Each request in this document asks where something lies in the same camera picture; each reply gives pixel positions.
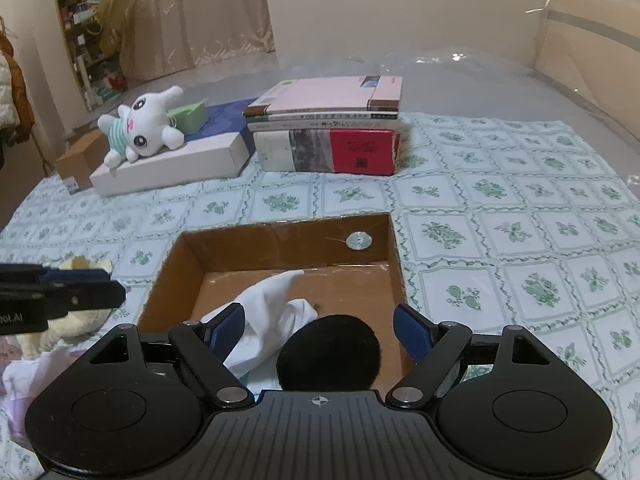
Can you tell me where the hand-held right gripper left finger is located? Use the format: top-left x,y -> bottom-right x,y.
82,302 -> 256,410

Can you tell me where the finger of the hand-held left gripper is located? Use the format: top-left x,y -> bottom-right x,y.
0,263 -> 112,289
44,281 -> 127,321

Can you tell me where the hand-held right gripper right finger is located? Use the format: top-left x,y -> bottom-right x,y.
386,303 -> 554,409

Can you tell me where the cream fluffy cloth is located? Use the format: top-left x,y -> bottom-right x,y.
15,255 -> 114,361

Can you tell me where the black round pad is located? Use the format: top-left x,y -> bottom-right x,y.
276,313 -> 382,392

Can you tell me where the shallow cardboard box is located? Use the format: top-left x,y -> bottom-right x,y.
137,212 -> 409,397

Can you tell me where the smooth white cloth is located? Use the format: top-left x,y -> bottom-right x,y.
202,269 -> 320,380

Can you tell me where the brown cardboard carton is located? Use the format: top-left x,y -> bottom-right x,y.
55,127 -> 109,195

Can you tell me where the green floral bed sheet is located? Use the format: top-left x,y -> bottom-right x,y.
0,109 -> 640,480

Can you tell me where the white flat box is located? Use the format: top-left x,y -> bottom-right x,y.
90,100 -> 261,198

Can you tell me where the white plush toy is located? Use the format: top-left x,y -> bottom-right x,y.
97,85 -> 185,169

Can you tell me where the thick red book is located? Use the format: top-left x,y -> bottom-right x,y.
252,128 -> 402,177

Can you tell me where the white puffer jacket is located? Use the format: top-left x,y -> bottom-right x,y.
0,52 -> 22,131

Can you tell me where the small green box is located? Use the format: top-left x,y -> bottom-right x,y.
169,101 -> 209,134

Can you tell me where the brown jacket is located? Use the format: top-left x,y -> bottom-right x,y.
0,32 -> 36,132

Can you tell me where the thin white book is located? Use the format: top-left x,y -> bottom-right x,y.
250,120 -> 402,133
246,111 -> 401,123

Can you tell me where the cluttered bookshelf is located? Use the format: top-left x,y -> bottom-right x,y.
50,0 -> 137,114

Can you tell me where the beige curtain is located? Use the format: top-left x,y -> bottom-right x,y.
120,0 -> 277,82

